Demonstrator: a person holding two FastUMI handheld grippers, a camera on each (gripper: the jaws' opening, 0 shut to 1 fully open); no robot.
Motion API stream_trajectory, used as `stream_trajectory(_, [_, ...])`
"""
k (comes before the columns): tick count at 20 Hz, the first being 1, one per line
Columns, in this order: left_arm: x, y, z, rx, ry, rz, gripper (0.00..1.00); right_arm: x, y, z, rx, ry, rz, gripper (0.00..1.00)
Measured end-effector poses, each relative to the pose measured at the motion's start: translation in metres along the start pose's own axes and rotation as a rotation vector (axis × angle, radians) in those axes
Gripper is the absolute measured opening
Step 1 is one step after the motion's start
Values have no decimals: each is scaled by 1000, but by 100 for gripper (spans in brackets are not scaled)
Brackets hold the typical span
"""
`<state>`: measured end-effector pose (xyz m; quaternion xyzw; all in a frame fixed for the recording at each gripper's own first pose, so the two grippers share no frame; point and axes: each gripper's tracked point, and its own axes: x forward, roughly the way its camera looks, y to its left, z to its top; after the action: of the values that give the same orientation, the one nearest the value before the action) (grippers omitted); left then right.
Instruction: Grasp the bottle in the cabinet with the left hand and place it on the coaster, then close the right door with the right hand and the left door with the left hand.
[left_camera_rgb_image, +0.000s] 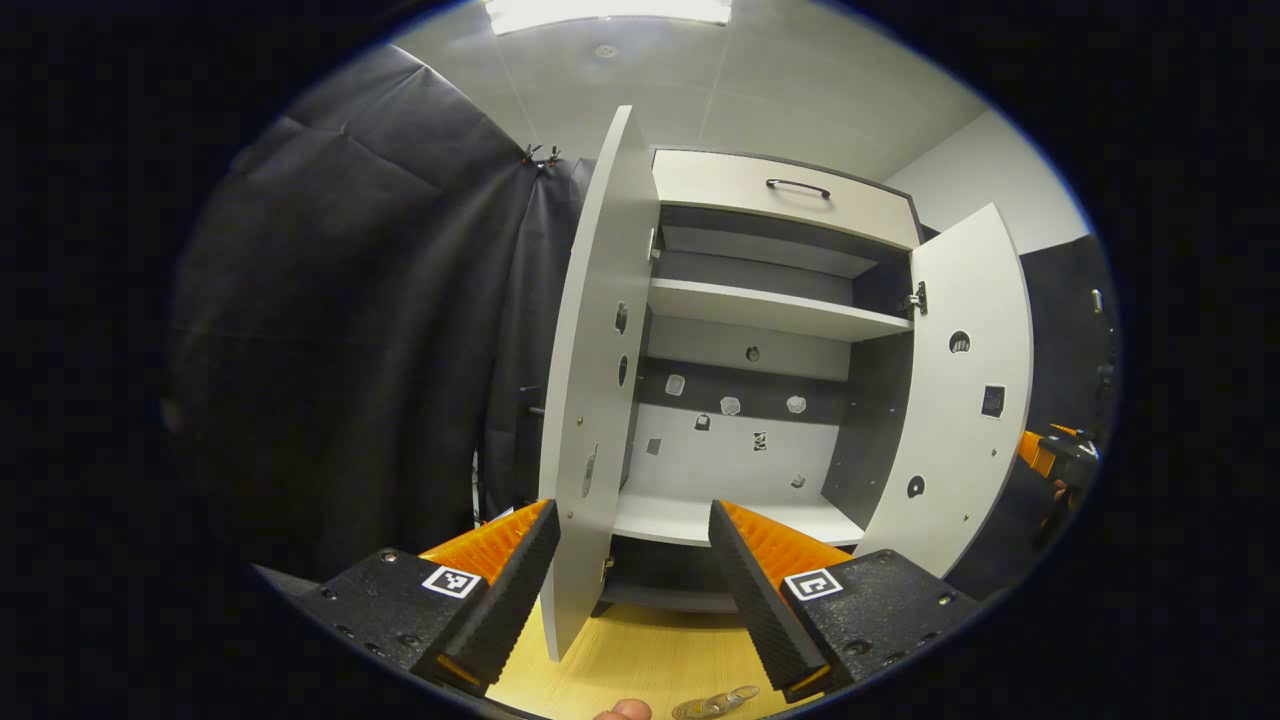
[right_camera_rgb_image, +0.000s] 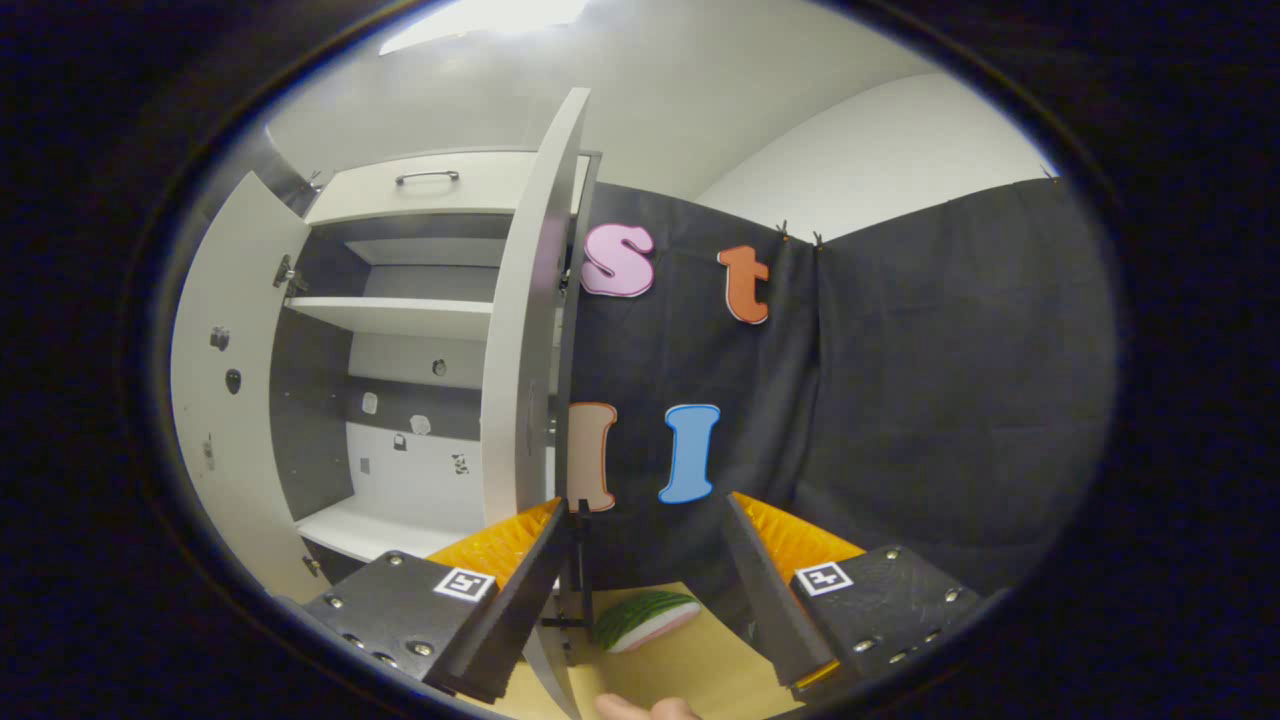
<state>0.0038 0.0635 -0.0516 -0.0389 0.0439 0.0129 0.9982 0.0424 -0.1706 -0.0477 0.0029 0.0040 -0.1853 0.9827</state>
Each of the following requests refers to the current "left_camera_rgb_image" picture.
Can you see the white cabinet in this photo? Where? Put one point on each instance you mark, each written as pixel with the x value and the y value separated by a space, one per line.
pixel 875 420

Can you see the clear glass bottle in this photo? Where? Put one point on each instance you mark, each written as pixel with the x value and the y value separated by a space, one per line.
pixel 735 695

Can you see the white cabinet door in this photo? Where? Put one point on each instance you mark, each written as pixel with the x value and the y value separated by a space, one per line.
pixel 960 450
pixel 600 350

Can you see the white cabinet drawer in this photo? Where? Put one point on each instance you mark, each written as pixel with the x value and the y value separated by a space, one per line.
pixel 720 190

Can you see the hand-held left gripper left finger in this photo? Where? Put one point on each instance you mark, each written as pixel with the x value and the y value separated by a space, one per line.
pixel 505 610

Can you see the white cabinet shelf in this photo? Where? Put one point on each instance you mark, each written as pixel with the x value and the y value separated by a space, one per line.
pixel 760 305
pixel 670 520

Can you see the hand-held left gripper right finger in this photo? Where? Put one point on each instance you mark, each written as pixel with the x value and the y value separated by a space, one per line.
pixel 760 610

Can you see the ceiling light panel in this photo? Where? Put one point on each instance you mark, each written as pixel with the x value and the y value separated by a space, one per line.
pixel 610 10

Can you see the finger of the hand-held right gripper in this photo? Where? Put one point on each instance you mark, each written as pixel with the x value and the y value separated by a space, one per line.
pixel 1035 452

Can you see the black backdrop cloth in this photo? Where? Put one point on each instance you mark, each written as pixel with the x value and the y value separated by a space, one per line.
pixel 350 300
pixel 1055 340

